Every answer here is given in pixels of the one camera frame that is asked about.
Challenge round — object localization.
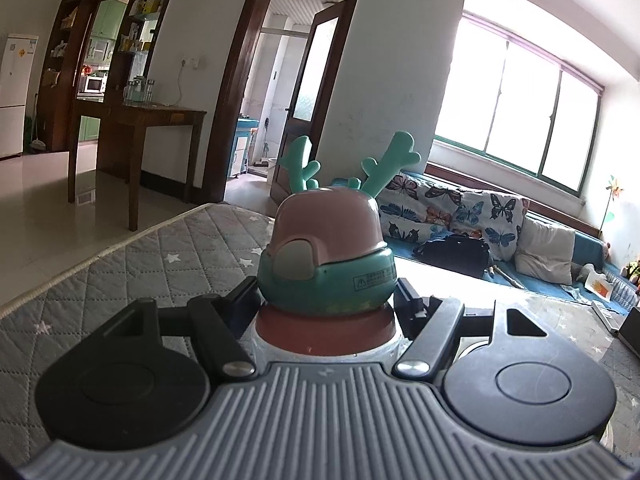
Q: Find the row of glass jars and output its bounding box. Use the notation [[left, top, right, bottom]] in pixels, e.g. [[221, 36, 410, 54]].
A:
[[122, 76, 156, 106]]

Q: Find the black backpack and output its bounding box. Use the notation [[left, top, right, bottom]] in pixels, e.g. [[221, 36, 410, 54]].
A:
[[412, 233, 494, 279]]

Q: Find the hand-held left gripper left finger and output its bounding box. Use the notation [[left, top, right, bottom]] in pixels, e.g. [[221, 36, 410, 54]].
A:
[[107, 276, 263, 378]]

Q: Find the wooden door frame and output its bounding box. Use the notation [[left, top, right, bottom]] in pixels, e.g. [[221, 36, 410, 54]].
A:
[[202, 0, 364, 207]]

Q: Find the butterfly print cushion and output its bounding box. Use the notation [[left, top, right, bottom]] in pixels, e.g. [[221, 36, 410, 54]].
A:
[[375, 172, 529, 262]]

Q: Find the white pillow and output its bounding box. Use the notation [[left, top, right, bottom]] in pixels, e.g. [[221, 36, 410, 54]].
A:
[[514, 214, 577, 287]]

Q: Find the white refrigerator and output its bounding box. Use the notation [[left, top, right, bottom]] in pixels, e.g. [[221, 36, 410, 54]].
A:
[[0, 32, 40, 161]]

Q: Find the wooden shelf cabinet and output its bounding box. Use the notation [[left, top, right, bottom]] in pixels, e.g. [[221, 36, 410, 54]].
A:
[[37, 0, 182, 154]]

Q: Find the large green-framed window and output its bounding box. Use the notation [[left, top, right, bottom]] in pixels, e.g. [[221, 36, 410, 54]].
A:
[[434, 9, 604, 197]]

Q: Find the clear bottle with antler lid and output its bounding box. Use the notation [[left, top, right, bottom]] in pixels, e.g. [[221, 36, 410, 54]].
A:
[[252, 131, 423, 362]]

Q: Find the wooden glass-panel door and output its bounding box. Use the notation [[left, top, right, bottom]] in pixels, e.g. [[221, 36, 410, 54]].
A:
[[270, 0, 347, 204]]

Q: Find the grey quilted star mat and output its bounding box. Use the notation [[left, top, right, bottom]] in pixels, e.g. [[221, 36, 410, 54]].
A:
[[0, 202, 640, 461]]

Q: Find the dark wooden table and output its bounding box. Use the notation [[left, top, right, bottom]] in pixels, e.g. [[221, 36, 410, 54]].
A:
[[67, 97, 208, 233]]

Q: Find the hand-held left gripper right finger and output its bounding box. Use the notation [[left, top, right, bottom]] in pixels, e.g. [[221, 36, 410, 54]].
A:
[[392, 277, 551, 380]]

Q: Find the blue plastic cabinet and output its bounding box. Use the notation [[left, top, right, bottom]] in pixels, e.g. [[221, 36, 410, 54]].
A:
[[229, 116, 261, 179]]

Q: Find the blue sofa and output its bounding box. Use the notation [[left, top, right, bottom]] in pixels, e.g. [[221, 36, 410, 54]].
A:
[[330, 162, 640, 317]]

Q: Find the orange printed paper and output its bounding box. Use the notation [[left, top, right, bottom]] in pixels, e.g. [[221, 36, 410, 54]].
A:
[[581, 269, 632, 302]]

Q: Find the colourful pinwheel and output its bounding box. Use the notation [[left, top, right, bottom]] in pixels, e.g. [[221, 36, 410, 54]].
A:
[[599, 175, 627, 237]]

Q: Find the white broom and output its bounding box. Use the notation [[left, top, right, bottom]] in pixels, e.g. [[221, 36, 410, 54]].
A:
[[27, 92, 49, 154]]

